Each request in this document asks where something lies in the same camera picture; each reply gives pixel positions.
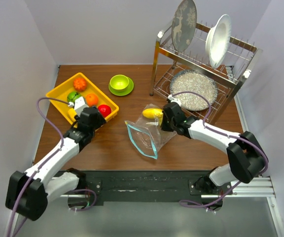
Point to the yellow fake mango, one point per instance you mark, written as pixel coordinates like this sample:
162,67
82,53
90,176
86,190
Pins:
72,113

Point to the light green fake fruit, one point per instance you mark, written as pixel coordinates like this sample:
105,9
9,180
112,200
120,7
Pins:
71,97

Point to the grey reindeer plate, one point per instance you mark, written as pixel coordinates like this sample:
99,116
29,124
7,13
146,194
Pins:
184,25

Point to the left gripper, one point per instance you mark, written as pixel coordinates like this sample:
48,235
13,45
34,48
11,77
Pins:
100,121

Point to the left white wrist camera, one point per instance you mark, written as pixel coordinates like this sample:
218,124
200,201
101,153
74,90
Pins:
78,105

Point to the speckled flat plate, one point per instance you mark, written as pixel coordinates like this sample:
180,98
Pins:
196,91

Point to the yellow plastic tray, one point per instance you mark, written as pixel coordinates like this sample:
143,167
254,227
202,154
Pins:
62,91

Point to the green saucer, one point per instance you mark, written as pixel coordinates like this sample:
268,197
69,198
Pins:
127,91

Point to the red fake apple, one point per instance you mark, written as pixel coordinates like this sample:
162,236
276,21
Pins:
105,110

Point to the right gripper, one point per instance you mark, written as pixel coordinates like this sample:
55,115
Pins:
163,126

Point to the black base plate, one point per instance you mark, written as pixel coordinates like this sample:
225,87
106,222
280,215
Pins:
146,186

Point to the metal dish rack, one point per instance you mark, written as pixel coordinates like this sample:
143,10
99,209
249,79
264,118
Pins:
240,59

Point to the white deep plate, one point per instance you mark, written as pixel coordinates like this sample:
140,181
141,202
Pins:
218,40

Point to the fake orange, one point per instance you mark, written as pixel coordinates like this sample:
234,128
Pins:
79,84
92,99

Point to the green bowl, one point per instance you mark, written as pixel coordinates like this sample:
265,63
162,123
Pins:
119,83

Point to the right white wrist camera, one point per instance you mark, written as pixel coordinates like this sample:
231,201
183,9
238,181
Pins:
171,99

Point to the clear zip top bag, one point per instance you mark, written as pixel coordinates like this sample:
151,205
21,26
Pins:
147,136

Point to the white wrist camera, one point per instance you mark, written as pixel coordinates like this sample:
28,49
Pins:
78,105
171,99

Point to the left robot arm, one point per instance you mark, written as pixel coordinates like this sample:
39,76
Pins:
30,192

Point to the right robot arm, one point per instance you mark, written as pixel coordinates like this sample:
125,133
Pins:
246,158

